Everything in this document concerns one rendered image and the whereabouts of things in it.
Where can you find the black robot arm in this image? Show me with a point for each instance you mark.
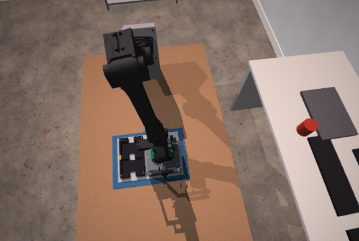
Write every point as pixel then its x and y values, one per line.
pixel 127 68

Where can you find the green circuit board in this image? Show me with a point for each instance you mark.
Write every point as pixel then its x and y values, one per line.
pixel 170 151

